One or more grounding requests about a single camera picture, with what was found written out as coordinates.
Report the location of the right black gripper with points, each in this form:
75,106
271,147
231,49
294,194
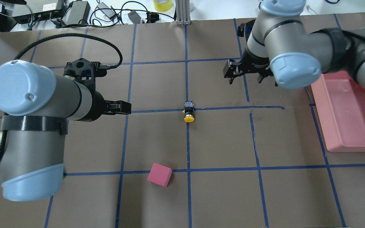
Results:
254,64

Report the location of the aluminium frame post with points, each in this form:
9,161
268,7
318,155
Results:
182,10

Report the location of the yellow push button switch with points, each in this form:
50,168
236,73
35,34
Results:
189,112

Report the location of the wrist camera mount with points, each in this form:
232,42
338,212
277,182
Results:
244,29
85,72

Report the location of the yellow tape roll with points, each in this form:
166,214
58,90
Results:
162,5

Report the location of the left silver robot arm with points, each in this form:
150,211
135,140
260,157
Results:
37,104

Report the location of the black power adapter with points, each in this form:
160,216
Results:
78,12

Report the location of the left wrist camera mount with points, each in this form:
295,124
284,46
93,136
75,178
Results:
85,72

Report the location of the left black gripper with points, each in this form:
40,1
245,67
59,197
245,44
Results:
96,103

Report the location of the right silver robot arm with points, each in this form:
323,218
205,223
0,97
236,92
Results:
279,46

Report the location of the pink plastic bin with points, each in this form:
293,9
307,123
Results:
340,104

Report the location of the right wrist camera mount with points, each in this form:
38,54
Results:
244,29

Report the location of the pink foam cube centre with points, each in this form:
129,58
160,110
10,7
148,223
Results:
159,175

